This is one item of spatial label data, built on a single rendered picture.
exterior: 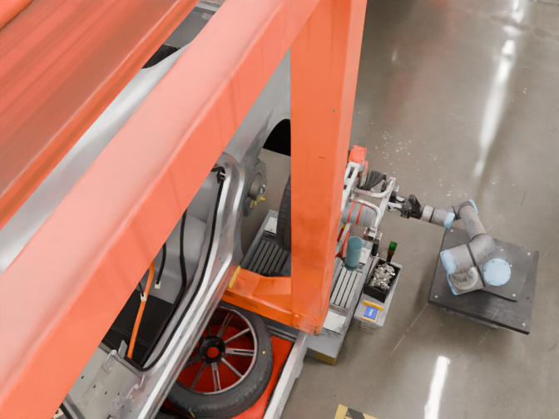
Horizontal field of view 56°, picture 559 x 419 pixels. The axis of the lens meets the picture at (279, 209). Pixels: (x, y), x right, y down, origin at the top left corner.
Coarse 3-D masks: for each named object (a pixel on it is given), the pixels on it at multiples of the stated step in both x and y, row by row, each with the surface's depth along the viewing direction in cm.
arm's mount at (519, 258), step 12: (504, 252) 320; (516, 252) 319; (528, 252) 317; (516, 264) 319; (528, 264) 317; (516, 276) 320; (480, 288) 326; (492, 288) 324; (504, 288) 322; (516, 288) 320; (516, 300) 321
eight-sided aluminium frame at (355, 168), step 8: (352, 168) 281; (360, 168) 284; (352, 176) 277; (360, 176) 307; (352, 184) 274; (360, 184) 312; (344, 192) 271; (344, 200) 270; (344, 232) 316; (336, 248) 301
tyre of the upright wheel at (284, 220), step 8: (288, 184) 273; (288, 192) 272; (288, 200) 272; (280, 208) 275; (288, 208) 274; (280, 216) 276; (288, 216) 275; (280, 224) 278; (288, 224) 276; (280, 232) 281; (288, 232) 279; (280, 240) 287; (288, 240) 284; (280, 248) 298; (288, 248) 291
